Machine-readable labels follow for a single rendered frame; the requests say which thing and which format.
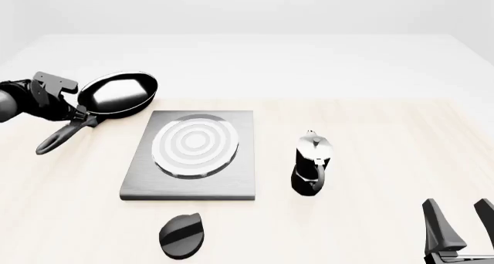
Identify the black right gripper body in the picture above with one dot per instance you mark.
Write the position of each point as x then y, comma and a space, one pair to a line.
459, 256

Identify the black and silver moka pot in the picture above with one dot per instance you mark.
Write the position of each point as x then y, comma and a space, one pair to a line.
308, 165

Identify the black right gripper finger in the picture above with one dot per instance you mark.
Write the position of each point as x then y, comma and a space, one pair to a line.
440, 229
487, 217

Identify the small flat plate on stalk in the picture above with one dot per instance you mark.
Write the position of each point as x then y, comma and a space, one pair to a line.
54, 83

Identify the black frying pan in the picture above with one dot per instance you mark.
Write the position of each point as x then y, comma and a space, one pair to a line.
116, 94

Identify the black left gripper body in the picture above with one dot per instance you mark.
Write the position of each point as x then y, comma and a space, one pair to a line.
61, 109

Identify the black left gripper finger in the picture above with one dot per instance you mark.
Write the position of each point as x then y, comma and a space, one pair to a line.
84, 121
82, 109

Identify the flat black stove plate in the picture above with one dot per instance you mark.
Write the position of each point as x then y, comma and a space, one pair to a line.
193, 159

